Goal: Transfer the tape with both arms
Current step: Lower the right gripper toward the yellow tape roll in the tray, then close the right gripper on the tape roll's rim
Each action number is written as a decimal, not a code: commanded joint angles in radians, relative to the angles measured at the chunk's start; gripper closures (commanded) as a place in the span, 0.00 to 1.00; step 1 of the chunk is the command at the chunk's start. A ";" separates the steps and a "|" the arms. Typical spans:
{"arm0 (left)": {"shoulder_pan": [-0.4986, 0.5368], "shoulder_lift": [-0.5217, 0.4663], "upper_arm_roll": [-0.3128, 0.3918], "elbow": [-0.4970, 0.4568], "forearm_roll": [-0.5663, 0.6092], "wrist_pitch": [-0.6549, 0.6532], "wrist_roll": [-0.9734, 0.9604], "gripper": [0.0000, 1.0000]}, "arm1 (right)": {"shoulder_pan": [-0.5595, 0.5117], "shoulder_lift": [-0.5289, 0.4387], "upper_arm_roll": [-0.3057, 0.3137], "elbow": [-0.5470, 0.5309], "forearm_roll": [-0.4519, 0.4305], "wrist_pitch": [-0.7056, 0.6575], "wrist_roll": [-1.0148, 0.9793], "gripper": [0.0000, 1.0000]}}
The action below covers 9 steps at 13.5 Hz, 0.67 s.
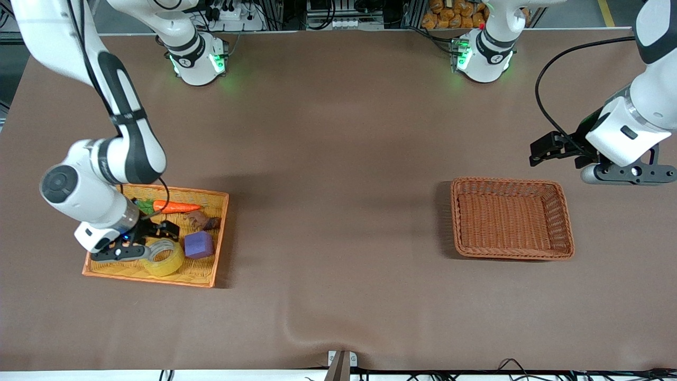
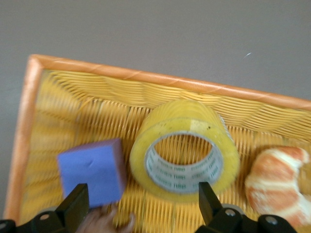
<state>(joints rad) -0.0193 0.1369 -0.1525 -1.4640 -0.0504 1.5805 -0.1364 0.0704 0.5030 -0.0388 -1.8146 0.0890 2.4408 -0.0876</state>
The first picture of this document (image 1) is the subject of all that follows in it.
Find brown toy figure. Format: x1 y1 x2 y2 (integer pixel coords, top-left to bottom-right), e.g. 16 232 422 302
185 211 222 231

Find orange wicker tray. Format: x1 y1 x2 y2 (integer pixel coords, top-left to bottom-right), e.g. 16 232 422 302
82 183 230 288

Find pile of orange snack bags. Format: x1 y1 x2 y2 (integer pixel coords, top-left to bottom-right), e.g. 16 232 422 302
422 0 490 30

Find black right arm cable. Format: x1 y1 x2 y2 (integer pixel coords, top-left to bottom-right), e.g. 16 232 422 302
66 0 171 212

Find purple foam cube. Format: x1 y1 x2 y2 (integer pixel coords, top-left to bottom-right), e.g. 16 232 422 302
184 231 215 260

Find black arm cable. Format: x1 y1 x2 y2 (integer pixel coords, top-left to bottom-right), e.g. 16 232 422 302
66 0 171 212
535 36 636 155

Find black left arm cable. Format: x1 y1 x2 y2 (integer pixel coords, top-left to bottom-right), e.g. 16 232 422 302
535 36 636 155

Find black cables under table edge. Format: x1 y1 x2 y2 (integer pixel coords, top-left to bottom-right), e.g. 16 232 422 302
495 358 677 381

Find brown wicker basket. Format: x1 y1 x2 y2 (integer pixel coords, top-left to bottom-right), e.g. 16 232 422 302
450 177 575 261

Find white power strip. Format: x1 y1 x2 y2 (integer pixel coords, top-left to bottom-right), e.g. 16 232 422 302
212 0 265 31

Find yellow tape roll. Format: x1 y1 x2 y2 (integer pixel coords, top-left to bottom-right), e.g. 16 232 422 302
140 239 186 277

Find orange toy carrot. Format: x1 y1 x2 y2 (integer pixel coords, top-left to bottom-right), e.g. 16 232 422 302
136 198 203 215

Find metal table edge bracket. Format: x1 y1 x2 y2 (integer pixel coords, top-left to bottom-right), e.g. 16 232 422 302
327 350 358 381

